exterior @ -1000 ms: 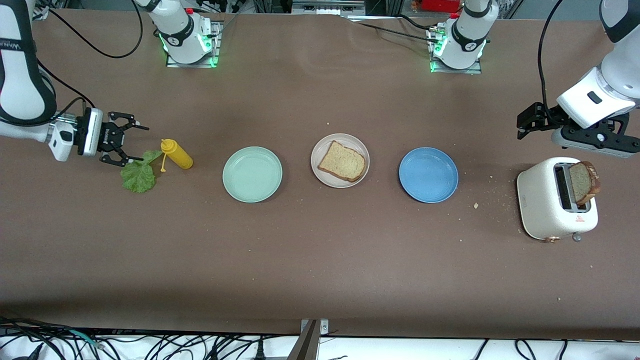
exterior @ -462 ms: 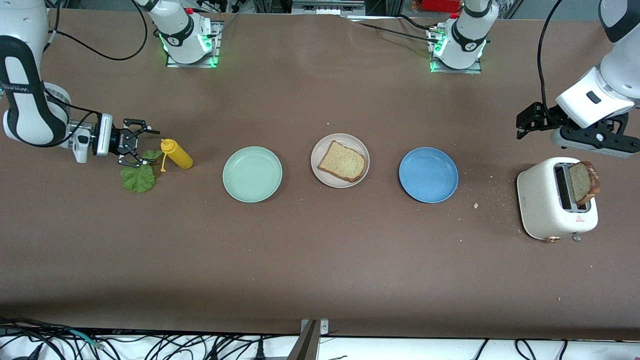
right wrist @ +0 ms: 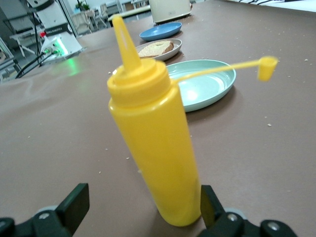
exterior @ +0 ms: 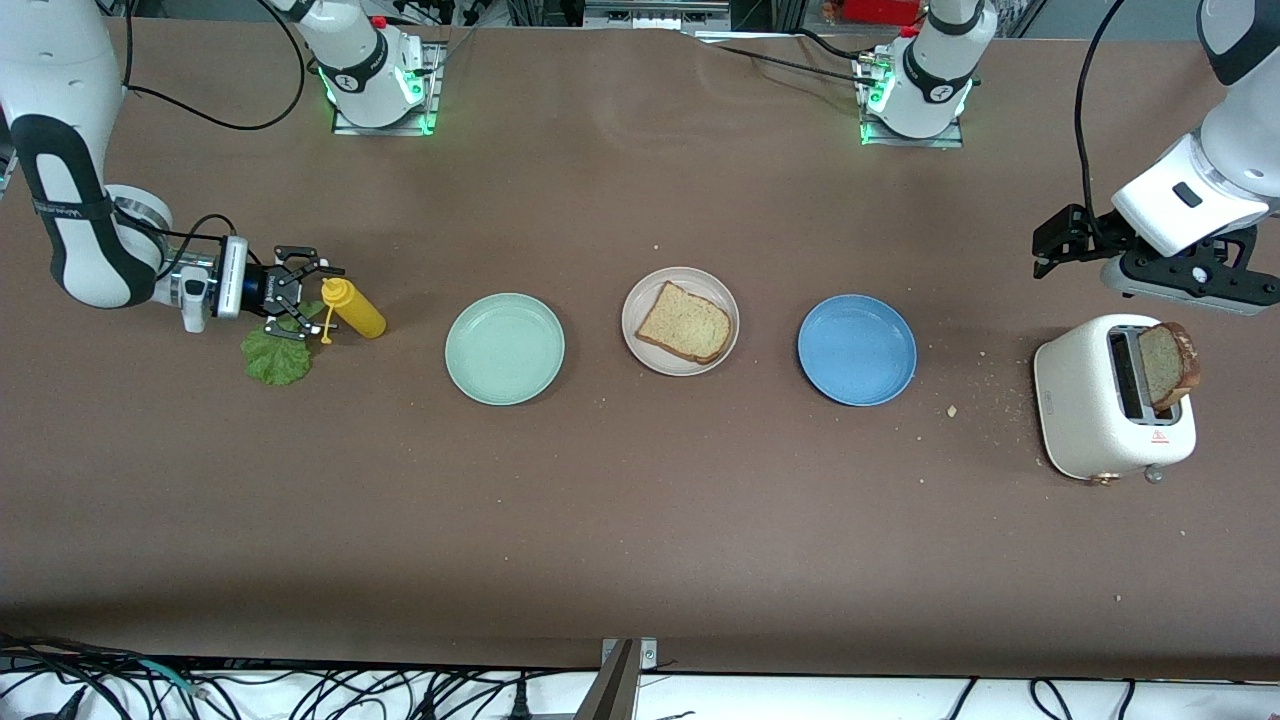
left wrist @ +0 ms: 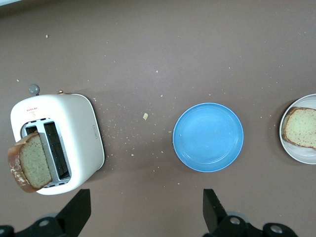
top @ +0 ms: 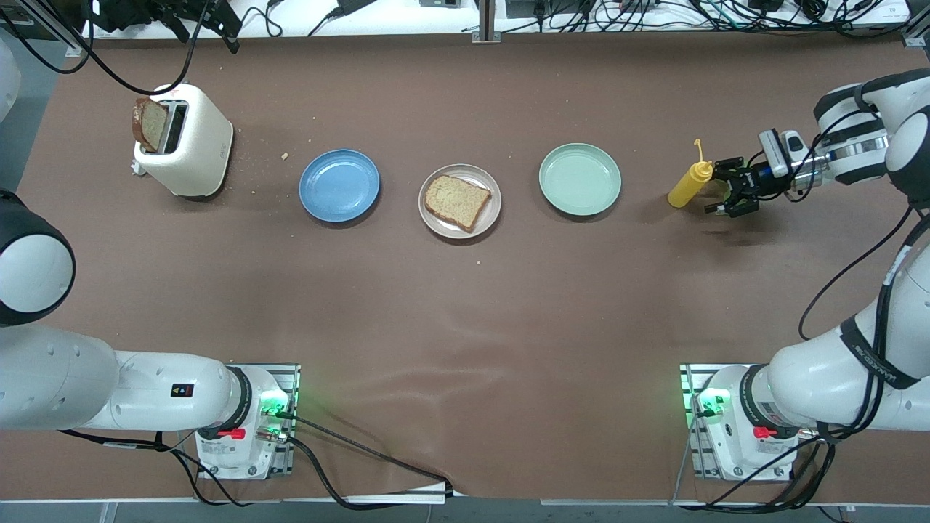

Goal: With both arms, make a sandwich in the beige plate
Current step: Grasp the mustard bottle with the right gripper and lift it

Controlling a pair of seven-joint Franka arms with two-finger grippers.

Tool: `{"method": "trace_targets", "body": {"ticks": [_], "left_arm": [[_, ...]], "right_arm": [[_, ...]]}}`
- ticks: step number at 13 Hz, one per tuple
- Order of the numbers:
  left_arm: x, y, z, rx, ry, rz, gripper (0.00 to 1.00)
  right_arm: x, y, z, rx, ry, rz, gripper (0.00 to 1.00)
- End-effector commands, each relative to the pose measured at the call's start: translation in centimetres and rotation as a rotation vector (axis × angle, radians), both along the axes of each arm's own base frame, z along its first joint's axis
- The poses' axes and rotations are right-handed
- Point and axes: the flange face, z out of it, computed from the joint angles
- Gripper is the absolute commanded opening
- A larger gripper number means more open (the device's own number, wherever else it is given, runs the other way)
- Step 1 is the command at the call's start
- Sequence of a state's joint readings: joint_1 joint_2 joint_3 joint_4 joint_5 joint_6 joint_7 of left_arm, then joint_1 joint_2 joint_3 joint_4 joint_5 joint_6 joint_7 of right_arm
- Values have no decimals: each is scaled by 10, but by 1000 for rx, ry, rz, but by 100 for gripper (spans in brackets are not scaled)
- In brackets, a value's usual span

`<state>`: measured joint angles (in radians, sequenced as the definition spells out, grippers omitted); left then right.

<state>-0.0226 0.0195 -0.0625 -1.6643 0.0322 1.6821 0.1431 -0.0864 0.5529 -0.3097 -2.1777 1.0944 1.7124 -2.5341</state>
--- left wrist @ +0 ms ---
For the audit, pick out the light crust bread slice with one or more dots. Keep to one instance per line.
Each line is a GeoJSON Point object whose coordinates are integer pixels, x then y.
{"type": "Point", "coordinates": [302, 128]}

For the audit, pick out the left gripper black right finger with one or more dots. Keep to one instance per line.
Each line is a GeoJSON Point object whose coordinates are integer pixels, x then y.
{"type": "Point", "coordinates": [213, 214]}

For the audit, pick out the white two-slot toaster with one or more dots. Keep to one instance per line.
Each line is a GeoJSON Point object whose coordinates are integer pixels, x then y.
{"type": "Point", "coordinates": [76, 128]}

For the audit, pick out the large pale bread crumb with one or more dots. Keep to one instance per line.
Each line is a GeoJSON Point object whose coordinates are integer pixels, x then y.
{"type": "Point", "coordinates": [145, 116]}

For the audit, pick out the dark crust bread slice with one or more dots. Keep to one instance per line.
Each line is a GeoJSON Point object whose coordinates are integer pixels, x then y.
{"type": "Point", "coordinates": [32, 163]}

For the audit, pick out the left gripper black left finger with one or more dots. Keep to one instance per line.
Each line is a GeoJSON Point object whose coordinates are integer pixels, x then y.
{"type": "Point", "coordinates": [74, 212]}

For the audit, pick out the beige round plate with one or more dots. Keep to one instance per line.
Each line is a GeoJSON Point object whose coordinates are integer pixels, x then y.
{"type": "Point", "coordinates": [303, 155]}

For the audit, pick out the blue round plate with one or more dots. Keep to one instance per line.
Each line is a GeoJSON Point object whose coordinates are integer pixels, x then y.
{"type": "Point", "coordinates": [208, 137]}

